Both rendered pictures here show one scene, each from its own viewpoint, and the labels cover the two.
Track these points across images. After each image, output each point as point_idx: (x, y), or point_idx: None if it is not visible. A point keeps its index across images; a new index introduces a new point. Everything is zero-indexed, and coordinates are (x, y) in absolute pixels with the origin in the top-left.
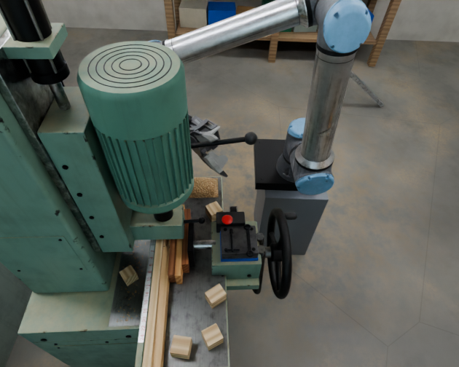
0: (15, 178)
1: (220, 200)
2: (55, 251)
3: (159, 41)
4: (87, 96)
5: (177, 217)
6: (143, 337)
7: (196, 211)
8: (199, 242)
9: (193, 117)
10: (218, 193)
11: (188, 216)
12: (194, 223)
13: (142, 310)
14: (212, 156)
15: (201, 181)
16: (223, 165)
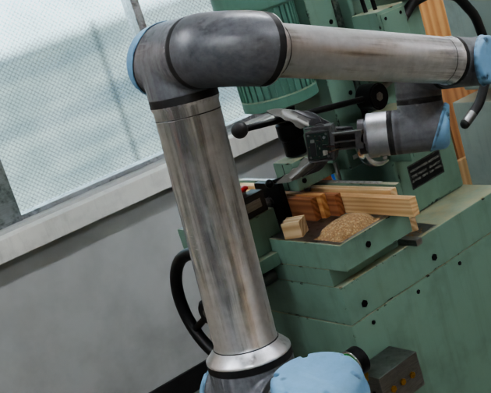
0: None
1: (307, 240)
2: None
3: (476, 40)
4: None
5: (283, 161)
6: (242, 179)
7: (319, 224)
8: (265, 199)
9: (360, 129)
10: (318, 240)
11: (302, 198)
12: (308, 222)
13: (259, 178)
14: (306, 164)
15: (343, 218)
16: (291, 177)
